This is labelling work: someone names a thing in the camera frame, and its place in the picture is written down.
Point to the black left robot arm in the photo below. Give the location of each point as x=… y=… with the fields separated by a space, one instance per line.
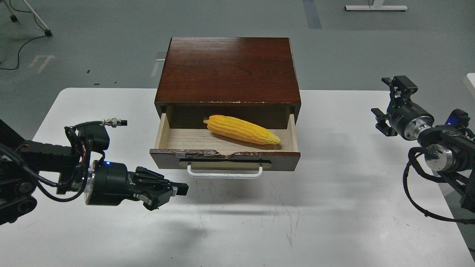
x=63 y=173

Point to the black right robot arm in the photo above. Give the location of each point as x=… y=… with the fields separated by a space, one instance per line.
x=446 y=153

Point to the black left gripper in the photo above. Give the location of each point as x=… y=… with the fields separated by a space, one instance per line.
x=109 y=183

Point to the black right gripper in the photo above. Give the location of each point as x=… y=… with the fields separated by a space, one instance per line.
x=406 y=118

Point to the wooden drawer with white handle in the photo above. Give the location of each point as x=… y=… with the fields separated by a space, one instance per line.
x=204 y=154

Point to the dark wooden cabinet box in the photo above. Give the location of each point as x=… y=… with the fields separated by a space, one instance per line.
x=252 y=78

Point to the yellow corn cob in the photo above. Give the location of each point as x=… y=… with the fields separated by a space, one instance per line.
x=238 y=129

